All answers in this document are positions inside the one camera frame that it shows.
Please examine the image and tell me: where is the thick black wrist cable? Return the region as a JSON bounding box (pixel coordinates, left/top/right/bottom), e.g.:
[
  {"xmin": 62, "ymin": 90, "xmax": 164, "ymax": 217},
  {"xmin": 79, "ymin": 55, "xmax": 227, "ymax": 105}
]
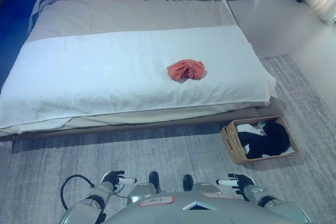
[{"xmin": 60, "ymin": 174, "xmax": 96, "ymax": 210}]

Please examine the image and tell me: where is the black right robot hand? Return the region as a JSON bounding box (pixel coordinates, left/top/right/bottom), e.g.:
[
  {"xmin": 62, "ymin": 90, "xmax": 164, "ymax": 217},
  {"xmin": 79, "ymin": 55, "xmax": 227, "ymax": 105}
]
[{"xmin": 215, "ymin": 173, "xmax": 256, "ymax": 195}]

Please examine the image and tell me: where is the white towel covered bed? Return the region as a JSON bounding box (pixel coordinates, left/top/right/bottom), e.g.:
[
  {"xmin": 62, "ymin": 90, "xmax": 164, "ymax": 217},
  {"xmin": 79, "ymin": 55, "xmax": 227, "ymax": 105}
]
[{"xmin": 0, "ymin": 24, "xmax": 277, "ymax": 134}]

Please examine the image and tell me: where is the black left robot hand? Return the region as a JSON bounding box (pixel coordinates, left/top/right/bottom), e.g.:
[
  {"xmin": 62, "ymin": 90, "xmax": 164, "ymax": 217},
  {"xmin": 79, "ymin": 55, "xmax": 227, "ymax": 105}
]
[{"xmin": 101, "ymin": 170, "xmax": 137, "ymax": 190}]

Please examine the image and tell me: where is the white garment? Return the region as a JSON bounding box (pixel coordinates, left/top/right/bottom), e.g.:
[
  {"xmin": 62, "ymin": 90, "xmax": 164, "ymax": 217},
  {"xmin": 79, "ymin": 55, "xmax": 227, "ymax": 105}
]
[{"xmin": 237, "ymin": 121, "xmax": 295, "ymax": 158}]

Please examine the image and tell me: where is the beige bed runner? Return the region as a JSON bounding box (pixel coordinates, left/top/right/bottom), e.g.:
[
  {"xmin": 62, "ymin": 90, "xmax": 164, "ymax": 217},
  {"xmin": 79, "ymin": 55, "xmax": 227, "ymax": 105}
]
[{"xmin": 25, "ymin": 0, "xmax": 240, "ymax": 43}]

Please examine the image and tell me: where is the black garment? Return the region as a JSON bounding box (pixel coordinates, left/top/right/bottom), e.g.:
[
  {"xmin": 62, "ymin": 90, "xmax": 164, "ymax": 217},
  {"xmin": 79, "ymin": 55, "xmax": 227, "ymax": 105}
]
[{"xmin": 237, "ymin": 121, "xmax": 291, "ymax": 158}]

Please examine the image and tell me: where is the grey striped rug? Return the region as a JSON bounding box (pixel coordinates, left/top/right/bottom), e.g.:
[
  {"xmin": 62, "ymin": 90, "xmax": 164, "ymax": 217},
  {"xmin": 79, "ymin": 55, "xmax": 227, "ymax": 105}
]
[{"xmin": 0, "ymin": 53, "xmax": 336, "ymax": 224}]

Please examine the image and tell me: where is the silver robot leg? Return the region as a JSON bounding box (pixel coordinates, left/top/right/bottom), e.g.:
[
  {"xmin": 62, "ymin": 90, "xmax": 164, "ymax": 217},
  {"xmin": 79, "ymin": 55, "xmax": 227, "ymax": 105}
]
[
  {"xmin": 127, "ymin": 171, "xmax": 161, "ymax": 205},
  {"xmin": 183, "ymin": 174, "xmax": 225, "ymax": 200}
]

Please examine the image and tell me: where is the silver right robot leg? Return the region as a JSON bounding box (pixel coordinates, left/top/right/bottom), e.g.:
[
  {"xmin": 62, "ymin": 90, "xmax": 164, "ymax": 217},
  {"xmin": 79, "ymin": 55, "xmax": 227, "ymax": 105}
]
[{"xmin": 183, "ymin": 174, "xmax": 225, "ymax": 200}]

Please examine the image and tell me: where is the silver left robot leg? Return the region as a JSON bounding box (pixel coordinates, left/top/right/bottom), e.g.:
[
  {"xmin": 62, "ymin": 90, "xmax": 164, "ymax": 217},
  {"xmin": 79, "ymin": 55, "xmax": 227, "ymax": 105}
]
[{"xmin": 127, "ymin": 171, "xmax": 161, "ymax": 205}]

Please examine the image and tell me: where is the red cloth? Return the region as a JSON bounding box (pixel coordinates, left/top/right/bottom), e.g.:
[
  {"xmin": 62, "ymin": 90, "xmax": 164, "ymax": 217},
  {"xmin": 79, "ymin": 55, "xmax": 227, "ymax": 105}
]
[{"xmin": 166, "ymin": 60, "xmax": 208, "ymax": 84}]

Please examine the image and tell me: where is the silver robot torso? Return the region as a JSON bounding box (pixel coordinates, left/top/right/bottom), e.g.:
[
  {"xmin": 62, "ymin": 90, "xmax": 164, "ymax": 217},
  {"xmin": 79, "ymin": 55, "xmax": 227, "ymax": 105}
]
[{"xmin": 101, "ymin": 191, "xmax": 323, "ymax": 224}]

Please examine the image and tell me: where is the woven wooden laundry basket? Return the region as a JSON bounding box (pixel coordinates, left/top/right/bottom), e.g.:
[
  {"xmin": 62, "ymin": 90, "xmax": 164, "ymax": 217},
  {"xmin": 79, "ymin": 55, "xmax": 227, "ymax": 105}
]
[{"xmin": 219, "ymin": 115, "xmax": 300, "ymax": 161}]

